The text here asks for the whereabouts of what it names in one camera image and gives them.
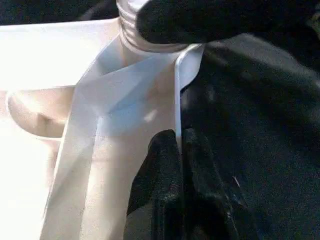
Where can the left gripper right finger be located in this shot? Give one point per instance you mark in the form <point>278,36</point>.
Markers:
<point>210,195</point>

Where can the white plastic table top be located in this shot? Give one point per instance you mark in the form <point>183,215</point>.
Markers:
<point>75,100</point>

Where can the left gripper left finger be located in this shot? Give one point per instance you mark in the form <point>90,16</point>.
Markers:
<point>157,190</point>

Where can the black plastic mat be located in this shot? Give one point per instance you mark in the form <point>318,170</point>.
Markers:
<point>260,125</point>

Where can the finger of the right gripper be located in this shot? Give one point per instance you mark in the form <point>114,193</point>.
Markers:
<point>220,20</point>

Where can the white plastic table leg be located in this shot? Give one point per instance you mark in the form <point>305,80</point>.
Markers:
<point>130,30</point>

